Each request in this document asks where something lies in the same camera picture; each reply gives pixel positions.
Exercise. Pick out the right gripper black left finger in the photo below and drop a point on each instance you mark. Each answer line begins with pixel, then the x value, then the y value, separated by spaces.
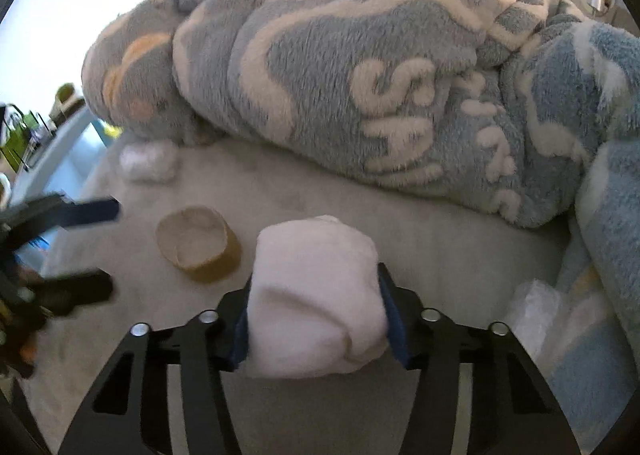
pixel 214 342

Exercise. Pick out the white desk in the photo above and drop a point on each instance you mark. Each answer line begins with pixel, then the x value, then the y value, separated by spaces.
pixel 66 163

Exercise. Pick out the white sock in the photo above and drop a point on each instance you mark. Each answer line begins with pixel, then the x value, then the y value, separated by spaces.
pixel 315 307

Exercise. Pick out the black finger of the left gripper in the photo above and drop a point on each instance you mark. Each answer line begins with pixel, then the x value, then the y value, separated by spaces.
pixel 31 218
pixel 30 305

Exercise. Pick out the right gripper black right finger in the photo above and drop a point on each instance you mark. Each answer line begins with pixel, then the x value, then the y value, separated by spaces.
pixel 425 340

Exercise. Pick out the blue fleece blanket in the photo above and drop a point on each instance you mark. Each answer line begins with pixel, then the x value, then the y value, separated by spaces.
pixel 524 108

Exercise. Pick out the green slipper on desk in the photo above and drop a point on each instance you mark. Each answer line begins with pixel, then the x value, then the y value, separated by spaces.
pixel 66 102

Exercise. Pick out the clear plastic wrapper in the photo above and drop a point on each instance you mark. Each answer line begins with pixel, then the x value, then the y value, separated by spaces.
pixel 531 313

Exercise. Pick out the green paper bag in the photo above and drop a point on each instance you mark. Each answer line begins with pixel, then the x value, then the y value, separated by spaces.
pixel 17 128

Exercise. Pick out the brown tape roll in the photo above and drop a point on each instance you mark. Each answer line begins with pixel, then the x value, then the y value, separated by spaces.
pixel 199 242

